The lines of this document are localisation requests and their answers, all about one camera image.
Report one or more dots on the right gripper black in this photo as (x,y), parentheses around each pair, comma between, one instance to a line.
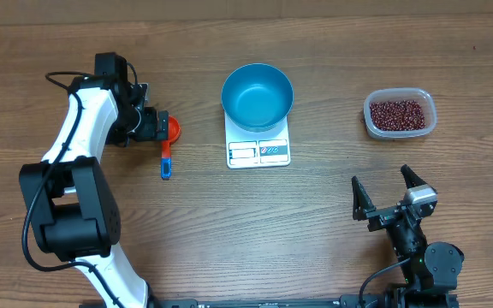
(364,209)

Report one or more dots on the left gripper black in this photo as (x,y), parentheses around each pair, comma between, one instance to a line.
(151,132)

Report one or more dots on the orange measuring scoop blue handle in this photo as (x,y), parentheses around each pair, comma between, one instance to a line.
(166,159)

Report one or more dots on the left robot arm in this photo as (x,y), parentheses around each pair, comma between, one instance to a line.
(72,218)

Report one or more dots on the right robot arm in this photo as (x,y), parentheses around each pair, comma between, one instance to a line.
(430,270)

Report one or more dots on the white kitchen scale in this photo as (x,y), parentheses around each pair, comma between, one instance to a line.
(249,150)

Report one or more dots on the blue bowl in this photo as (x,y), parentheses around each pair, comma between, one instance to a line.
(257,96)

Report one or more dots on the red beans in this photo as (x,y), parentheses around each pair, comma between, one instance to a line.
(401,115)

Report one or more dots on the clear plastic container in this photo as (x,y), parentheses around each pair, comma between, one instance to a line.
(394,94)

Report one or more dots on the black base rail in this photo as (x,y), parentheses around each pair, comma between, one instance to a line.
(345,301)

